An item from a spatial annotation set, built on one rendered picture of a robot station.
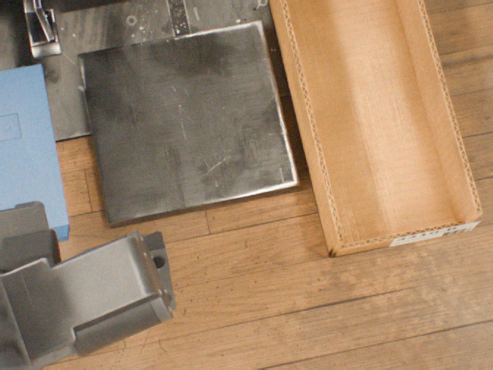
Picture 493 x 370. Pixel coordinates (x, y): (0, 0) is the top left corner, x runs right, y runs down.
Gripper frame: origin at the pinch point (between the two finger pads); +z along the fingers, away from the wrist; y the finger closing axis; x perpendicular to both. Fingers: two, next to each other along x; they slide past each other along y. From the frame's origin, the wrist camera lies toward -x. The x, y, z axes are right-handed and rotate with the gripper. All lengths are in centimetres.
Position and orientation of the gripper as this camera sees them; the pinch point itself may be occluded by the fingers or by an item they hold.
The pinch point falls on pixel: (20, 242)
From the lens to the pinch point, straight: 76.2
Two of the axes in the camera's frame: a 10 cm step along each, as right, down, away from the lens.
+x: -9.8, 1.9, -1.0
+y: -1.6, -9.5, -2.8
